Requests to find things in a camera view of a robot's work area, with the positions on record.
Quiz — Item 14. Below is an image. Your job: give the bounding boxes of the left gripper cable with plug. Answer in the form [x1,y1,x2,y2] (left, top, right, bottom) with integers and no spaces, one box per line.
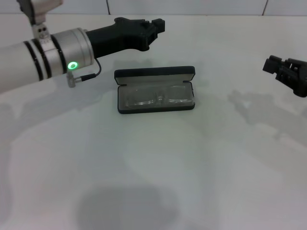
[66,58,103,89]

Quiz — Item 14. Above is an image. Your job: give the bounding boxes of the black glasses case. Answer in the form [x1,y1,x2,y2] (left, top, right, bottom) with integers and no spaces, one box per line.
[114,66,196,115]

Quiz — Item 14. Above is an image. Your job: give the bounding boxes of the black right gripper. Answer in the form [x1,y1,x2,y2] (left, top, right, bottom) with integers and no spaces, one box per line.
[262,55,307,98]

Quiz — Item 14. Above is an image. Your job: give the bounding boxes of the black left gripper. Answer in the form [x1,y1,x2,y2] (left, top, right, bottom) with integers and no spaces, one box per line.
[85,17,167,59]

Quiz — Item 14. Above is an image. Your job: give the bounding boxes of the clear white glasses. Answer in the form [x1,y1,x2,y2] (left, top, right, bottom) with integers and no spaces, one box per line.
[124,83,196,108]

